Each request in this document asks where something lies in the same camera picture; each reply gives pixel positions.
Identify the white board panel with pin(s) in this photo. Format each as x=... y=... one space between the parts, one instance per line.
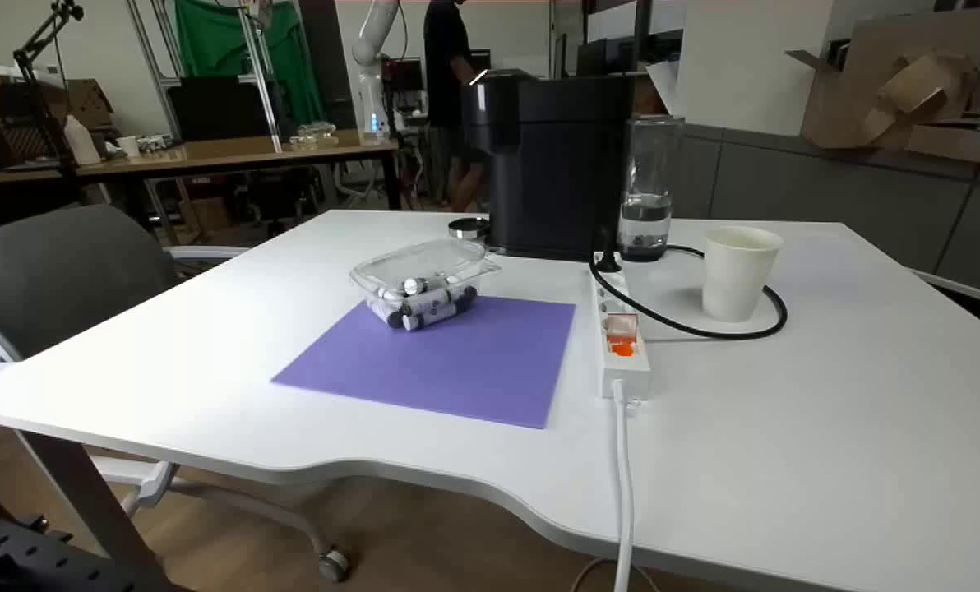
x=754 y=68

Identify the grey table leg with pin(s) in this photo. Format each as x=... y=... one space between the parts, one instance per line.
x=83 y=503

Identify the wooden table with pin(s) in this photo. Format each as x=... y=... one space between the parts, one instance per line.
x=216 y=152

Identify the clear water bottle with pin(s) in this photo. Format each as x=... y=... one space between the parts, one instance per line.
x=377 y=122

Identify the black perforated rack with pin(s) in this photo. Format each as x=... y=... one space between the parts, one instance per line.
x=29 y=560

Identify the white jug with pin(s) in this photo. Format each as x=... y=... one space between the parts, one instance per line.
x=79 y=142

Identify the open cardboard box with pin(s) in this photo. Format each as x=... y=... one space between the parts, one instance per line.
x=894 y=100

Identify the purple mat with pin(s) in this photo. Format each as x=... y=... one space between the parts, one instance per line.
x=459 y=364

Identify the white tube orange band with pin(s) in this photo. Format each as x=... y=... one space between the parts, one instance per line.
x=460 y=293

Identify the grey office chair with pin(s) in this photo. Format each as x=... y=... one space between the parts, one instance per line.
x=63 y=274

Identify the black coffee machine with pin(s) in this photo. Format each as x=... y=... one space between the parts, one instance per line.
x=558 y=166

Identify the white power strip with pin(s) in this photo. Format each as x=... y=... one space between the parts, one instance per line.
x=626 y=358

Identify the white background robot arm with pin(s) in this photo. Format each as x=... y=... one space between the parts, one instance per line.
x=377 y=34

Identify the black monitor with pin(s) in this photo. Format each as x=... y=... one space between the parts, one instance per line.
x=218 y=110

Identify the brown cardboard box stack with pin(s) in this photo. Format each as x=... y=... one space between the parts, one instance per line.
x=6 y=110

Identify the green cloth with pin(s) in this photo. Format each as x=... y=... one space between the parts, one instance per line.
x=211 y=37

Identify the clear plastic bag with items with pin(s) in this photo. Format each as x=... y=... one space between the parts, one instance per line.
x=424 y=264

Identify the white paper cup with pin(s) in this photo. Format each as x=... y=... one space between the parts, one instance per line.
x=740 y=274

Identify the white tube brown band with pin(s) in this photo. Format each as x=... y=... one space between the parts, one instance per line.
x=387 y=305

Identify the grey counter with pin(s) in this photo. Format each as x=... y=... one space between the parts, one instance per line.
x=840 y=200

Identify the glass carafe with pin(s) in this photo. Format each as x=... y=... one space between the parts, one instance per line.
x=644 y=218

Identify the black round lid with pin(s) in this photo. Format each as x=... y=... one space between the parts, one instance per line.
x=468 y=228

